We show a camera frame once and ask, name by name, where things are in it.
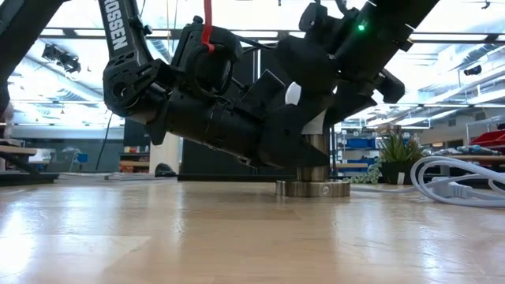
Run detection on potted green plant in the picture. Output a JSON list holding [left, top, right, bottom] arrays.
[[342, 132, 425, 185]]

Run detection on translucent plastic container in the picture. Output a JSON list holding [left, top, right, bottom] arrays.
[[148, 133, 181, 174]]

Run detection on red storage bin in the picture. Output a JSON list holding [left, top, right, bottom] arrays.
[[469, 129, 505, 151]]

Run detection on wooden workbench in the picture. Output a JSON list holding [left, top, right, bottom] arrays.
[[0, 144, 60, 186]]

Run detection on black dome-shaped object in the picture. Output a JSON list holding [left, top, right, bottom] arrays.
[[154, 163, 178, 178]]

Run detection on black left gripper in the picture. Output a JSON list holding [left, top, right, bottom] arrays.
[[144, 89, 331, 169]]

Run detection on black computer monitor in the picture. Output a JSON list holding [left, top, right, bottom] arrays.
[[123, 120, 153, 148]]

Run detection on wooden shelf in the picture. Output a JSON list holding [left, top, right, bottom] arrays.
[[119, 159, 151, 174]]

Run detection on white power cord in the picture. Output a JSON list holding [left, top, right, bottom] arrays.
[[350, 155, 505, 209]]

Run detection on white lightbulb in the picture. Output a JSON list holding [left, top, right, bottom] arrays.
[[284, 81, 329, 136]]

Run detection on black hanging cable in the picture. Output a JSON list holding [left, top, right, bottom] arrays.
[[95, 112, 114, 171]]

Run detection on long wooden table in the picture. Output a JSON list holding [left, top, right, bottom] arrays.
[[424, 155, 505, 166]]

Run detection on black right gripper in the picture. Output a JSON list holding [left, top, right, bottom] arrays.
[[275, 35, 406, 126]]

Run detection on blue storage bin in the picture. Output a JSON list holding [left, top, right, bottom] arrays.
[[346, 136, 376, 150]]

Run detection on brushed metal lamp socket base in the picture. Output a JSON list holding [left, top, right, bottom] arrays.
[[275, 133, 351, 198]]

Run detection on red strap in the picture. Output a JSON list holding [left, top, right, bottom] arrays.
[[201, 0, 216, 54]]

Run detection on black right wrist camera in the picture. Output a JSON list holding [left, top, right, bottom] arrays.
[[298, 2, 329, 33]]

